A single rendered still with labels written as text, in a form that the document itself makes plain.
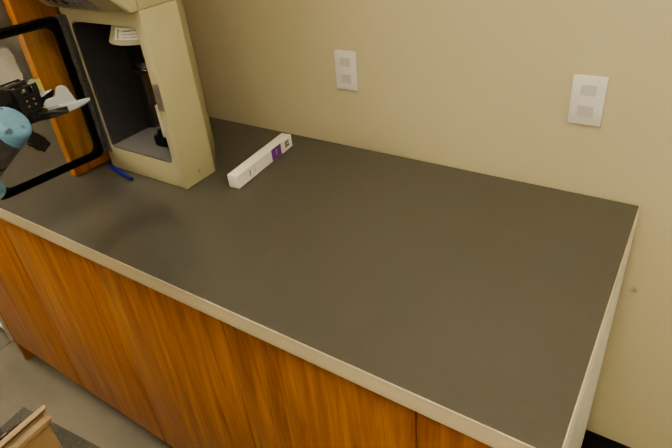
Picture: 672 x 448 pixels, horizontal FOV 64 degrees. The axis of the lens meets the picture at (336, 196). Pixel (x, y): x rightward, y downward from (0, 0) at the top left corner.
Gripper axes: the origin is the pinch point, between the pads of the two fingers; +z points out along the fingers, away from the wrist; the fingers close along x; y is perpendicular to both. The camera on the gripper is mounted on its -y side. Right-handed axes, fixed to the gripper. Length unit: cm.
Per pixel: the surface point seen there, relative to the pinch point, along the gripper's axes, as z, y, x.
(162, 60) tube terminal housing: 16.9, 4.7, -14.2
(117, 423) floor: -15, -124, 25
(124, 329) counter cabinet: -14, -61, -8
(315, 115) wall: 57, -24, -27
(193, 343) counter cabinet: -14, -51, -38
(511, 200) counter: 44, -30, -92
